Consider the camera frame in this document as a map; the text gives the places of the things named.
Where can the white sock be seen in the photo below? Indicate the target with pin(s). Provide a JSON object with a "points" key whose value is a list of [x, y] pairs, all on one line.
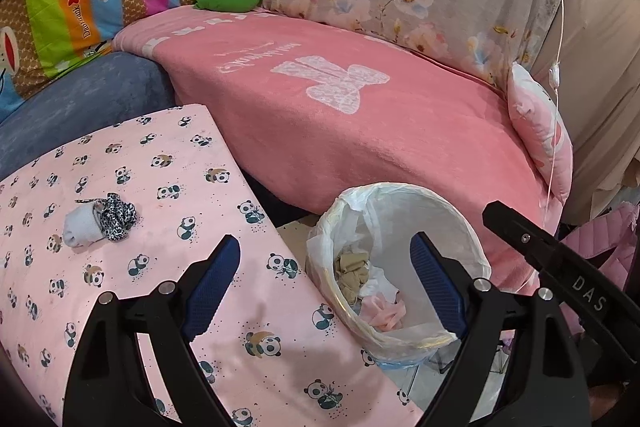
{"points": [[82, 224]]}

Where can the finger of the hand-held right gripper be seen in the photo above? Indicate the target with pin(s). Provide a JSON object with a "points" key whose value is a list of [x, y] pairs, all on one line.
{"points": [[525, 239]]}

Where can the pink and white pillow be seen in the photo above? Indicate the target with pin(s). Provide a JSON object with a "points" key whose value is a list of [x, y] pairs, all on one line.
{"points": [[540, 132]]}

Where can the beige curtain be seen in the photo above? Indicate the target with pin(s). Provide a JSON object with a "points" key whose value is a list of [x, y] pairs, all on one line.
{"points": [[600, 57]]}

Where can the leopard print cloth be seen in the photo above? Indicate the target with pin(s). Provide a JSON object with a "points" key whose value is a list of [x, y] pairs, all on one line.
{"points": [[117, 217]]}

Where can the white trash bin with bag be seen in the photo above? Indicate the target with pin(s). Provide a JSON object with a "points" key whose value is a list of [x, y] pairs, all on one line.
{"points": [[450, 217]]}

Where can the beige crumpled cloth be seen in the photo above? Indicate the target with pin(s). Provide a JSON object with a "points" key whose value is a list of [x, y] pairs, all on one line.
{"points": [[350, 272]]}

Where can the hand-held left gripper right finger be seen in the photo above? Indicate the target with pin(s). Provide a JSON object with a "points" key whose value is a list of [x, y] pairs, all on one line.
{"points": [[440, 282]]}

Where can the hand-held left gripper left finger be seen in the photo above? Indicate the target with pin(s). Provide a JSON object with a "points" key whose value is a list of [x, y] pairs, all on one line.
{"points": [[210, 292]]}

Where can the pink panda print cloth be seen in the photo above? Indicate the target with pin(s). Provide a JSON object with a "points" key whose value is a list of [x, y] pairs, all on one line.
{"points": [[150, 157]]}

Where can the pink blanket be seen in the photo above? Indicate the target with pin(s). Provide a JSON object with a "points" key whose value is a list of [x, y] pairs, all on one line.
{"points": [[350, 132]]}

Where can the pink quilted bag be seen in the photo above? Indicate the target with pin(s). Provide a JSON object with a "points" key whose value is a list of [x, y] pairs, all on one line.
{"points": [[620, 232]]}

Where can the blue sofa cushion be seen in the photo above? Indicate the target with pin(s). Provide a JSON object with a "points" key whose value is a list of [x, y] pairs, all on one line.
{"points": [[100, 97]]}

